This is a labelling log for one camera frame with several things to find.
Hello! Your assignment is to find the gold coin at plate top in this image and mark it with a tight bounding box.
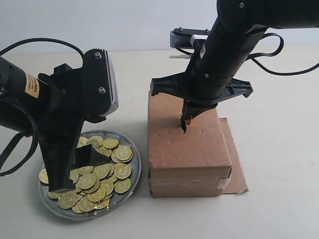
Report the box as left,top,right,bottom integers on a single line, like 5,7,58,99
102,137,119,149

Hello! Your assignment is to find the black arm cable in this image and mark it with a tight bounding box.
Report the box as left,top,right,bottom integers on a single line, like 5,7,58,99
0,37,85,177
246,31,319,76

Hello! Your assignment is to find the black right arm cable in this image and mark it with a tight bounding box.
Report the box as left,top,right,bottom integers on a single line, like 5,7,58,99
246,31,319,76

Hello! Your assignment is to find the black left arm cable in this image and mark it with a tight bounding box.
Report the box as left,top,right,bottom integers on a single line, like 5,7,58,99
0,37,85,177

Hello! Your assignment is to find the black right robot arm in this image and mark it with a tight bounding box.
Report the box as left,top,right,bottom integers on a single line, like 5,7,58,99
150,0,319,130

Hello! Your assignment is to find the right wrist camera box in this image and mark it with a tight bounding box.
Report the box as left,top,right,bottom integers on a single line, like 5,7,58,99
169,27,210,49

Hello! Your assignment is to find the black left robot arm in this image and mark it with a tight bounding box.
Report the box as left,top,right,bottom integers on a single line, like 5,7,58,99
0,50,119,193

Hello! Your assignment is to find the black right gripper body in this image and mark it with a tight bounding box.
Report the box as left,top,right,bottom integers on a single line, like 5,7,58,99
150,72,253,106

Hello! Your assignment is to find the flat brown cardboard flap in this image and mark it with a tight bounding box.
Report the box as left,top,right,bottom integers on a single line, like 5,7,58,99
219,118,249,195

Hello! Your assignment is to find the round silver metal plate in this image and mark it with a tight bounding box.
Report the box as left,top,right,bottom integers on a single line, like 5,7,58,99
38,130,142,222

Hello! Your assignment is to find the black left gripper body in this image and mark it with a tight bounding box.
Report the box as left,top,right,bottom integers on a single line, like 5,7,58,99
38,63,107,131

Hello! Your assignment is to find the gold coin left edge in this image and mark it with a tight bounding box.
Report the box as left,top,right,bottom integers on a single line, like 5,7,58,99
38,169,49,184

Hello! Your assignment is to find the cardboard box with slot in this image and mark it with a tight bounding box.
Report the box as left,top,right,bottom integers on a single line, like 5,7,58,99
148,94,232,197

